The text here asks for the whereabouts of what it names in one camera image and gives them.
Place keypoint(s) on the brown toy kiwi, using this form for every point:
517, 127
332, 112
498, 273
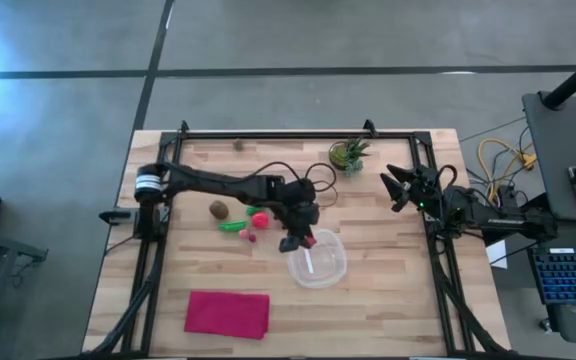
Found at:
218, 209

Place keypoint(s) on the red toy berry cluster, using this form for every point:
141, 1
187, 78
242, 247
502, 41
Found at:
311, 243

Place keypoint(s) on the black pole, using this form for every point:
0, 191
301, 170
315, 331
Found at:
575, 80

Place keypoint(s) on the grey desk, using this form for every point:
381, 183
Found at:
558, 150

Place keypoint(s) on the keyboard with blue backlight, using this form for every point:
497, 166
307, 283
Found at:
570, 275

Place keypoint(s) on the green toy vegetable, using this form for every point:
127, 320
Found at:
254, 210

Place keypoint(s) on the black aluminium table frame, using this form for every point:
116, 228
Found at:
293, 135

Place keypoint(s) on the white paper sheet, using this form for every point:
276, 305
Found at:
496, 254

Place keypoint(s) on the green toy pea pod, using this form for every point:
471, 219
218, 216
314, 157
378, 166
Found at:
232, 226

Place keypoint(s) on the black side shelf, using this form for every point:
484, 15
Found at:
3, 245

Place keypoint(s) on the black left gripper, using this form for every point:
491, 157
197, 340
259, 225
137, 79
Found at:
302, 217

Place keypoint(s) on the red toy tomato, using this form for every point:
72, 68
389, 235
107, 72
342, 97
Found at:
260, 220

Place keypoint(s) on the small pink toy fruit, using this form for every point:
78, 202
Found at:
243, 233

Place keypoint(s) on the black table clamp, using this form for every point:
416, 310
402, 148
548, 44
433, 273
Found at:
115, 216

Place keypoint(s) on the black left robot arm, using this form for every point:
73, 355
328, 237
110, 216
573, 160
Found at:
218, 185

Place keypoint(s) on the clear plastic tupperware container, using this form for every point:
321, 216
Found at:
323, 270

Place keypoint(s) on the red folded cloth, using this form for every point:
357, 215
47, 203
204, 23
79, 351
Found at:
227, 315

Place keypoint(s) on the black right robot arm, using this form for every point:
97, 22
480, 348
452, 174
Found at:
493, 215

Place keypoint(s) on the small red toy fruit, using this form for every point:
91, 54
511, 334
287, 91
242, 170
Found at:
252, 238

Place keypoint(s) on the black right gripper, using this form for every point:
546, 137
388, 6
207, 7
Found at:
425, 190

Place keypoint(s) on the potted green succulent plant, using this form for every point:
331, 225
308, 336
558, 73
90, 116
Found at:
346, 154

